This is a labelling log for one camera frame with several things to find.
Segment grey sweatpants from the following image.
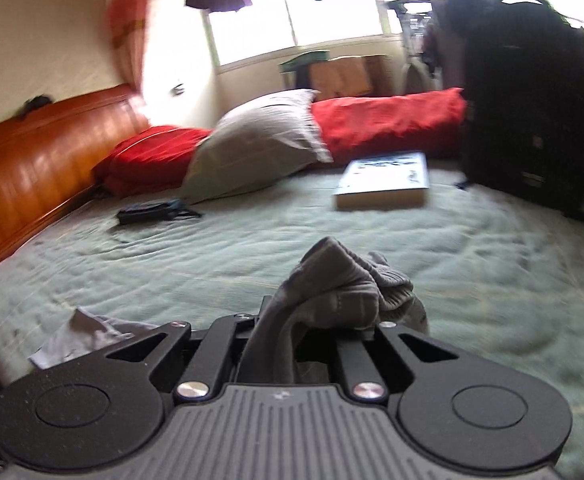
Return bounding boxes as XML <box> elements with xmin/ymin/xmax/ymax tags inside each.
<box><xmin>30</xmin><ymin>237</ymin><xmax>429</xmax><ymax>385</ymax></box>

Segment black folded umbrella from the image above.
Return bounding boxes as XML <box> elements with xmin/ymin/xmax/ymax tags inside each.
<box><xmin>116</xmin><ymin>200</ymin><xmax>203</xmax><ymax>226</ymax></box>

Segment white blue paperback book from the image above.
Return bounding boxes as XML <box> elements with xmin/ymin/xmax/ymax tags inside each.
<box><xmin>333</xmin><ymin>152</ymin><xmax>429</xmax><ymax>210</ymax></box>

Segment grey-green plaid pillow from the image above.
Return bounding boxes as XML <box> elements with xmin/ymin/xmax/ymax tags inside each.
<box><xmin>180</xmin><ymin>89</ymin><xmax>333</xmax><ymax>204</ymax></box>

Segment red duvet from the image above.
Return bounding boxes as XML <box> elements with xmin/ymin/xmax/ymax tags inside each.
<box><xmin>92</xmin><ymin>88</ymin><xmax>466</xmax><ymax>197</ymax></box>

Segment orange wooden headboard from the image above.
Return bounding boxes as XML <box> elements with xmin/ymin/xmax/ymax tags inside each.
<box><xmin>0</xmin><ymin>84</ymin><xmax>149</xmax><ymax>263</ymax></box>

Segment cardboard box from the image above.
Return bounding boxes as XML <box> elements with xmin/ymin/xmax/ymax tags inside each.
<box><xmin>309</xmin><ymin>54</ymin><xmax>396</xmax><ymax>101</ymax></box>

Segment green stool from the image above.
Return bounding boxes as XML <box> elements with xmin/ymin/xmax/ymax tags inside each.
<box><xmin>279</xmin><ymin>50</ymin><xmax>330</xmax><ymax>90</ymax></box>

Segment black backpack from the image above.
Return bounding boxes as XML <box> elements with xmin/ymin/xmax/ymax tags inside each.
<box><xmin>444</xmin><ymin>0</ymin><xmax>584</xmax><ymax>222</ymax></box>

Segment orange curtain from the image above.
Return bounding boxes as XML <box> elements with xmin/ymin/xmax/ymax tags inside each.
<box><xmin>106</xmin><ymin>0</ymin><xmax>150</xmax><ymax>92</ymax></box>

